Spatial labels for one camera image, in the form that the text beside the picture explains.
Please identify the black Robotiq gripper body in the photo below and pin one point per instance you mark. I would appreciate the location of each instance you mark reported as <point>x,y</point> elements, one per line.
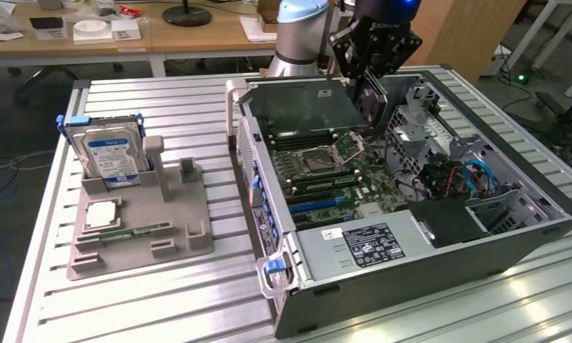
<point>383,18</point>

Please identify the black graphics card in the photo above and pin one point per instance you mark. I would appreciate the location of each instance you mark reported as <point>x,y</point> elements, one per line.
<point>372,103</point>

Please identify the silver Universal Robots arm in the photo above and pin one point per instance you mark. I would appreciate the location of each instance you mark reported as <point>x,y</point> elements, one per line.
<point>297,35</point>

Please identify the wooden cabinet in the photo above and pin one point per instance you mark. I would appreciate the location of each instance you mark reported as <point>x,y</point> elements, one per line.
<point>457,32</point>

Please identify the brown cardboard box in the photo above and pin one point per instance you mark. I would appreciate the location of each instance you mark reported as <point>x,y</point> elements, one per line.
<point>266,14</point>

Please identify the white paper stack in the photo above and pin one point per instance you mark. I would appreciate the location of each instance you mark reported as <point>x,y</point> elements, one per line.
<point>254,30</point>

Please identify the metal disk bay cage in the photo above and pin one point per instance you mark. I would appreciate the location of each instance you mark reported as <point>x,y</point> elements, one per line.
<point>416,128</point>

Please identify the open socket cover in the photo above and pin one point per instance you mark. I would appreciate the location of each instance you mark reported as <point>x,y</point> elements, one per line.
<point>349,148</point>

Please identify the device with green light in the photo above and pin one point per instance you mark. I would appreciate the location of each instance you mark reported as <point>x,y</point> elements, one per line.
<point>521,77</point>

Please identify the white table leg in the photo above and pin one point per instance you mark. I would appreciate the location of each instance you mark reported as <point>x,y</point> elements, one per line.
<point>536,32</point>

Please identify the wooden desk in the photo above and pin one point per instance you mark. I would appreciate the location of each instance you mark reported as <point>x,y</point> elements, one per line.
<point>194,43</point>

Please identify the black lamp base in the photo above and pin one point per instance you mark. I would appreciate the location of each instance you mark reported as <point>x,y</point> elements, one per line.
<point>188,16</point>

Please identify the installed black RAM stick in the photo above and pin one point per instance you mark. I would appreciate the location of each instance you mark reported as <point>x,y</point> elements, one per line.
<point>326,183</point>

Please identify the green motherboard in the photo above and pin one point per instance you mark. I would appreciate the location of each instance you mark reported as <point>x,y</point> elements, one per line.
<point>357,186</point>

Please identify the blue expansion slot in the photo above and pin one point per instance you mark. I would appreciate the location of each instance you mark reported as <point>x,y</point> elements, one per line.
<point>314,206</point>

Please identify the silver chipset heatsink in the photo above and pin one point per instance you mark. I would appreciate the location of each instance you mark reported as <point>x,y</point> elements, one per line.
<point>372,211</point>

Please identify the red packet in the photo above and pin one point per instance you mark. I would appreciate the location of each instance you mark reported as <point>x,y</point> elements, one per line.
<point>130,11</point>

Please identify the small white labelled box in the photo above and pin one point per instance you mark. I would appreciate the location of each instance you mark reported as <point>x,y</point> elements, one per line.
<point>124,30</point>

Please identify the white round holder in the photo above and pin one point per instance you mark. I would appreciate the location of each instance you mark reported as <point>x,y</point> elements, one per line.
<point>90,30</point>

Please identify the grey power supply unit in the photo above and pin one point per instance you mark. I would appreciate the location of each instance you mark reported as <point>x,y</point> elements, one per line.
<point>361,246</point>

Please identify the hard disk with blue label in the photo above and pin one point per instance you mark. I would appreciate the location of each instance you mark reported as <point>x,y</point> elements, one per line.
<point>110,157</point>

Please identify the blue disk caddy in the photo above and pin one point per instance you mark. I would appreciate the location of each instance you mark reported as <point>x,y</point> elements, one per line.
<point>76,120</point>

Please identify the grey parts rack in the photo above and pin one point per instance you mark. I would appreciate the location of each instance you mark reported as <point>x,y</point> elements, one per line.
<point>142,214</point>

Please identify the white box with black top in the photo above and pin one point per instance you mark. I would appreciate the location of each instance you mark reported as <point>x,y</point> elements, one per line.
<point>49,28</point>

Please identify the black office chair base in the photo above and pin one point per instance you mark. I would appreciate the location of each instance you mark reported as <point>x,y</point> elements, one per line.
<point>37,82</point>

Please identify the open black PC case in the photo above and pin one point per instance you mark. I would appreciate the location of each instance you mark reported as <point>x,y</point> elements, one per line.
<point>409,286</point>

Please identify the green RAM stick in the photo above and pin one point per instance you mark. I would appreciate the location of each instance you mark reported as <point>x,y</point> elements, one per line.
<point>129,233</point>

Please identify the silver CPU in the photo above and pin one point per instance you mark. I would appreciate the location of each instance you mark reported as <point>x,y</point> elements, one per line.
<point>100,215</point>

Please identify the white paper label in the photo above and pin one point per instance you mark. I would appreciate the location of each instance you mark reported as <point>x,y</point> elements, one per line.
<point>5,36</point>

